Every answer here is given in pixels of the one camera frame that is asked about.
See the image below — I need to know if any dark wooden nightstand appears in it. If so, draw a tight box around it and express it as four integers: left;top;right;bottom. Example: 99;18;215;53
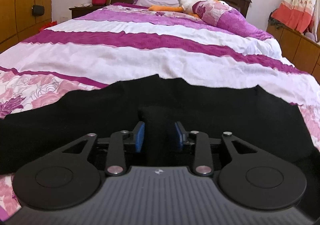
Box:
69;5;103;19

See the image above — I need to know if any white orange plush duck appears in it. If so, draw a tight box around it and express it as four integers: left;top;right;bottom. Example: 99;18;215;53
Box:
148;0;232;18

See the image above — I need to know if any purple floral striped duvet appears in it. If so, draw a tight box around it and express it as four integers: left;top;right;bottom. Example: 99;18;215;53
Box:
1;1;319;224

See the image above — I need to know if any low wooden cabinet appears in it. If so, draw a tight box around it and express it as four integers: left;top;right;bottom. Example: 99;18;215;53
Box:
267;24;319;83

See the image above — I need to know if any cream and coral curtain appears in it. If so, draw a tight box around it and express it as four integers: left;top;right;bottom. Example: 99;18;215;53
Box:
271;0;319;37

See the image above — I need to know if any small black hanging pouch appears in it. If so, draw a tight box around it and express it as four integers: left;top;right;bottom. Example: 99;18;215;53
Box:
31;5;45;17

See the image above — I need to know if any black knit garment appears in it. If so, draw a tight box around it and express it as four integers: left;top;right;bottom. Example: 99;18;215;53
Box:
0;73;320;178

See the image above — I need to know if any wooden wardrobe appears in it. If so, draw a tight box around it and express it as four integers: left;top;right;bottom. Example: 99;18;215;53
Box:
0;0;55;53

